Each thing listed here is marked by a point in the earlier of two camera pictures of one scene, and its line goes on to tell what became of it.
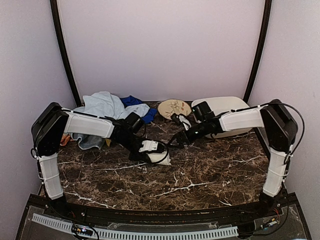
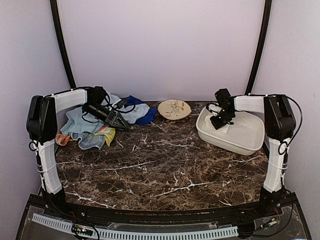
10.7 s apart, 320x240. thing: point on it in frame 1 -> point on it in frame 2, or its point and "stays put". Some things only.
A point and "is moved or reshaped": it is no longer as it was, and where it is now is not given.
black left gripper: x=141 y=157 -> x=113 y=117
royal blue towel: x=131 y=100 stays put
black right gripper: x=178 y=138 -> x=217 y=124
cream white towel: x=155 y=157 is moved or reshaped
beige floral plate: x=167 y=108 stays put
